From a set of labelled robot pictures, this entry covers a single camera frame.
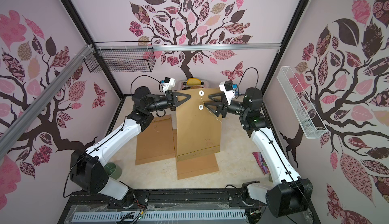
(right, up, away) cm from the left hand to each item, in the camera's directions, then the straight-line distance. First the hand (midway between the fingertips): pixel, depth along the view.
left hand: (189, 99), depth 64 cm
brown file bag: (+4, -13, +2) cm, 14 cm away
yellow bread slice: (+1, +15, +39) cm, 42 cm away
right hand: (+8, -1, +2) cm, 8 cm away
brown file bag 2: (+2, -37, +22) cm, 43 cm away
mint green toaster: (+8, +13, +40) cm, 43 cm away
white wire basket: (+60, -13, +9) cm, 61 cm away
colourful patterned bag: (+40, -33, +21) cm, 56 cm away
